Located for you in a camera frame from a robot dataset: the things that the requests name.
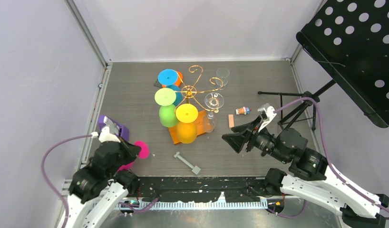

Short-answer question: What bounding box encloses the black perforated music stand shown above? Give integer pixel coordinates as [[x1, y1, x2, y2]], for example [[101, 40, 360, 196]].
[[257, 0, 389, 139]]

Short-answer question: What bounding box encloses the gold wire wine glass rack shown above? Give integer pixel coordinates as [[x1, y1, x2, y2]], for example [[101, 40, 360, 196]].
[[167, 65, 224, 146]]

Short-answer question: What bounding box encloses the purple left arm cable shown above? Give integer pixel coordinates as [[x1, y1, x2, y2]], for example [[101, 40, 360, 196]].
[[40, 134, 94, 228]]

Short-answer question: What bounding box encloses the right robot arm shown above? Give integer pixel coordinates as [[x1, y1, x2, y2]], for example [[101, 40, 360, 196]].
[[222, 118, 389, 228]]

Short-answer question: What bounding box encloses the small wooden block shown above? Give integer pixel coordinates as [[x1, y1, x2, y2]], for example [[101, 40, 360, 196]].
[[228, 114, 235, 128]]

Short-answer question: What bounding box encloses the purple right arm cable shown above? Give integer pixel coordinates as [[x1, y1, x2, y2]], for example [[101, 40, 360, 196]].
[[274, 96, 389, 211]]

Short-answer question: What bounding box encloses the green plastic wine glass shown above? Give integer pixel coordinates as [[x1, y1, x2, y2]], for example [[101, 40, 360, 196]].
[[154, 88, 178, 128]]

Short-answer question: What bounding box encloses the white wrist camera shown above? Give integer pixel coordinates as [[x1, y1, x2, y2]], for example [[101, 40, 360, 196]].
[[90, 126, 121, 143], [257, 103, 277, 132]]

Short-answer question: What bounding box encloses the grey bolt tool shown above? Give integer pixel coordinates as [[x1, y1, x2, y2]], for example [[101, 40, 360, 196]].
[[174, 152, 201, 175]]

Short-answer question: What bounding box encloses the pink plastic wine glass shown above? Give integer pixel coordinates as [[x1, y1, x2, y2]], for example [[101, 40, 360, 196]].
[[117, 141, 149, 171]]

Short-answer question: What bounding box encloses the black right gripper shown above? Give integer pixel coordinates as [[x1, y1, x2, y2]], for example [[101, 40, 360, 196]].
[[220, 115, 288, 163]]

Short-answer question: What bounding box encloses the orange plastic bowl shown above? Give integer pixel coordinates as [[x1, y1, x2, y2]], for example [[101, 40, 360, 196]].
[[175, 71, 183, 87]]

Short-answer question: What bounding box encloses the clear wine glass back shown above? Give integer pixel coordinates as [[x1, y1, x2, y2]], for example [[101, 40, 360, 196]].
[[215, 68, 230, 89]]

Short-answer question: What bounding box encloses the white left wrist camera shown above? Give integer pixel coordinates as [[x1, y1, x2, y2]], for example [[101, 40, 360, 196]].
[[90, 126, 121, 143]]

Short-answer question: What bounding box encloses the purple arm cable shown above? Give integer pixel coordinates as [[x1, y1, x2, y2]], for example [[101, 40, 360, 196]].
[[274, 96, 389, 211], [40, 134, 94, 228]]

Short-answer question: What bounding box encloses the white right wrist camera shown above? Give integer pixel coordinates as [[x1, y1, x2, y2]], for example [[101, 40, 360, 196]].
[[257, 103, 277, 132]]

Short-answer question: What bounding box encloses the orange plastic wine glass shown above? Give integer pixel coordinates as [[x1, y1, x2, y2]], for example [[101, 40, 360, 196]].
[[175, 104, 199, 144]]

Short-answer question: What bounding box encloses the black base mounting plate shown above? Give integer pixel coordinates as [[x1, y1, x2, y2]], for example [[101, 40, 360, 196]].
[[127, 176, 286, 203]]

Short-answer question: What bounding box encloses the grey lego baseplate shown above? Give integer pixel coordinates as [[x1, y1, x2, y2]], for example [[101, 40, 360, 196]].
[[154, 80, 163, 88]]

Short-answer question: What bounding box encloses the purple box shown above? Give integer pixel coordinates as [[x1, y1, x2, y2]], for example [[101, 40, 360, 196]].
[[97, 115, 130, 141]]

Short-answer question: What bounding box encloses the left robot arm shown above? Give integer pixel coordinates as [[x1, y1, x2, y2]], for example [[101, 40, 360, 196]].
[[59, 139, 149, 228]]

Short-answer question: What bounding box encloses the blue plastic wine glass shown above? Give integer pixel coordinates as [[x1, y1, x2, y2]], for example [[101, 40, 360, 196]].
[[157, 69, 183, 106]]

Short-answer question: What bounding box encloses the clear wine glass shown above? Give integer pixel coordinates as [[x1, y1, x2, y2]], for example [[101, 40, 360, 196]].
[[203, 92, 224, 133], [215, 68, 230, 89]]

